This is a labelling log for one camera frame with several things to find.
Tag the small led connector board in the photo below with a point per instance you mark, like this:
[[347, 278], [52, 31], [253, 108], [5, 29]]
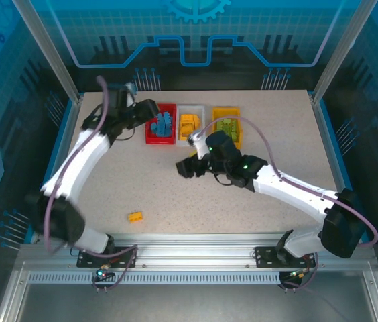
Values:
[[101, 274], [294, 275]]

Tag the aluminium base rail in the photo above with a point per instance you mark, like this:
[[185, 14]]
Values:
[[192, 248]]

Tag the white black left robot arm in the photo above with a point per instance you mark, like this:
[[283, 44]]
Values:
[[81, 157]]

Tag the blue rectangular lego brick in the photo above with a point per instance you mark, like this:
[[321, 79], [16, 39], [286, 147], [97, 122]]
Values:
[[167, 119]]

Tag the yellow curved lego brick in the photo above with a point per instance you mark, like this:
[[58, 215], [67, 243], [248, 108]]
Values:
[[186, 118]]

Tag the yellow lego frame brick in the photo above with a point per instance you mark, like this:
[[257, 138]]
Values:
[[184, 132]]

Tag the red plastic bin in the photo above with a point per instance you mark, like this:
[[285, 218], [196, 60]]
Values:
[[159, 141]]

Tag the small yellow lego brick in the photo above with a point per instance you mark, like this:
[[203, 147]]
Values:
[[193, 154]]

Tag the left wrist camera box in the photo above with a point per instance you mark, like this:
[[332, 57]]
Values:
[[130, 88]]

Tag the grey metal lower panel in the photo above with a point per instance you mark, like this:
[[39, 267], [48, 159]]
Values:
[[192, 305]]

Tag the aluminium table side rail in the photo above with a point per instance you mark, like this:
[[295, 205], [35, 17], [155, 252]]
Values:
[[65, 147], [326, 147]]

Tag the aluminium frame post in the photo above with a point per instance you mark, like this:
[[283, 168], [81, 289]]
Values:
[[343, 50], [46, 50]]

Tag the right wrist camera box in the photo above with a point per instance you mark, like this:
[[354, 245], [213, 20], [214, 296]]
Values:
[[198, 142]]

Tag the yellow lego brick with holes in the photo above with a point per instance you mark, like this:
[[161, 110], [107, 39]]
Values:
[[136, 217]]

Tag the blue lego slope brick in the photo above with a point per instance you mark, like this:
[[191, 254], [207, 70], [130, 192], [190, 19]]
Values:
[[168, 131]]

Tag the white plastic bin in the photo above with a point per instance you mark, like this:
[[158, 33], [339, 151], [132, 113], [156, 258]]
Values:
[[190, 107]]

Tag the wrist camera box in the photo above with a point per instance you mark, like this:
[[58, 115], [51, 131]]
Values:
[[130, 88], [198, 142]]

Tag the yellow plastic bin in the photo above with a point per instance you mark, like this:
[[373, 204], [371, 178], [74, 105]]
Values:
[[226, 111]]

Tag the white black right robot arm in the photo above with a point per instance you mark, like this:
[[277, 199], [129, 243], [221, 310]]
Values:
[[293, 191]]

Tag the blue curved lego brick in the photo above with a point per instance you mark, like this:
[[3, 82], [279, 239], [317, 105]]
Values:
[[155, 129]]

